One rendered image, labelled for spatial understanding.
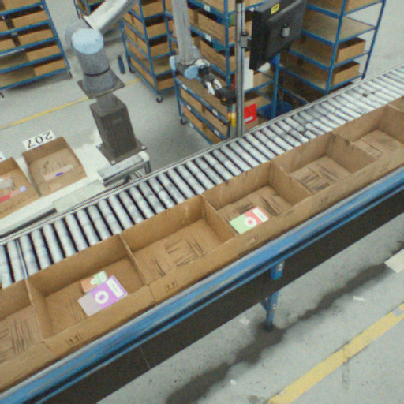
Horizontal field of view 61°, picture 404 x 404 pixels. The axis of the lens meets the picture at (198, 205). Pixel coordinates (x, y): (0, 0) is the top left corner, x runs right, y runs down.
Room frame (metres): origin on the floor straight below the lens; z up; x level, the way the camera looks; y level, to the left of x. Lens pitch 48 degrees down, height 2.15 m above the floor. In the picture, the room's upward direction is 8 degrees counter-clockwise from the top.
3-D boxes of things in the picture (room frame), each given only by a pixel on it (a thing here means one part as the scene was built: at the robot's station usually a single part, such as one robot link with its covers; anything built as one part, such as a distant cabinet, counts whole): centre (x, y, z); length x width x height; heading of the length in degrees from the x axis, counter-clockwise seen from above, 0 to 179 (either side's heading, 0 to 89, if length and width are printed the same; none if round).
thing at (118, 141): (1.89, 0.46, 0.91); 0.26 x 0.26 x 0.33; 30
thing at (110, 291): (0.68, 0.42, 0.92); 0.16 x 0.11 x 0.07; 125
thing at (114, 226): (1.20, 0.46, 0.72); 0.52 x 0.05 x 0.05; 25
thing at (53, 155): (1.74, 0.87, 0.80); 0.38 x 0.28 x 0.10; 29
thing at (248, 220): (0.95, -0.22, 0.92); 0.16 x 0.11 x 0.07; 116
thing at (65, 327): (0.70, 0.46, 0.96); 0.39 x 0.29 x 0.17; 114
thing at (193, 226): (0.86, 0.10, 0.96); 0.39 x 0.29 x 0.17; 115
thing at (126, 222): (1.23, 0.40, 0.72); 0.52 x 0.05 x 0.05; 25
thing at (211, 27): (2.61, -0.40, 1.19); 0.40 x 0.30 x 0.10; 25
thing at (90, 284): (0.77, 0.47, 0.91); 0.10 x 0.06 x 0.05; 114
